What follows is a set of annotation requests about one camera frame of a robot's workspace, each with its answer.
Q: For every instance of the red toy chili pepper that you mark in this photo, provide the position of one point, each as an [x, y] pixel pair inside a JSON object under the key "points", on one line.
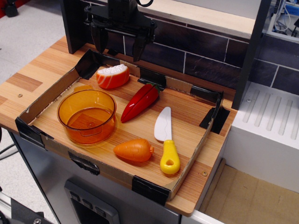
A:
{"points": [[145, 97]]}

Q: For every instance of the toy salmon sushi piece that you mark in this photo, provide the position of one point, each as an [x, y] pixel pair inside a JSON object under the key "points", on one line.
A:
{"points": [[113, 77]]}

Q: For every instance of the cardboard fence with black tape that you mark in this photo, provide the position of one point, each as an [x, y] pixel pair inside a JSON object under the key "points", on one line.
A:
{"points": [[201, 120]]}

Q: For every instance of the orange plastic toy carrot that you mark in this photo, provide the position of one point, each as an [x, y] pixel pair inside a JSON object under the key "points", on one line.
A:
{"points": [[138, 150]]}

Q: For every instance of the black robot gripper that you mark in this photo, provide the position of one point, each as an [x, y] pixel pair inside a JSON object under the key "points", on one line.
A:
{"points": [[122, 17]]}

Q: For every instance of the orange transparent plastic pot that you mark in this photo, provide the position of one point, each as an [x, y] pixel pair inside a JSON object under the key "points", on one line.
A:
{"points": [[87, 115]]}

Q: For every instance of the white toy sink drainboard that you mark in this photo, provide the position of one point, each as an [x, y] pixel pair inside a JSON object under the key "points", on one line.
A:
{"points": [[264, 138]]}

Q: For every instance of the toy knife yellow handle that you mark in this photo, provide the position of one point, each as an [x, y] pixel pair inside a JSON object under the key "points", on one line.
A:
{"points": [[170, 162]]}

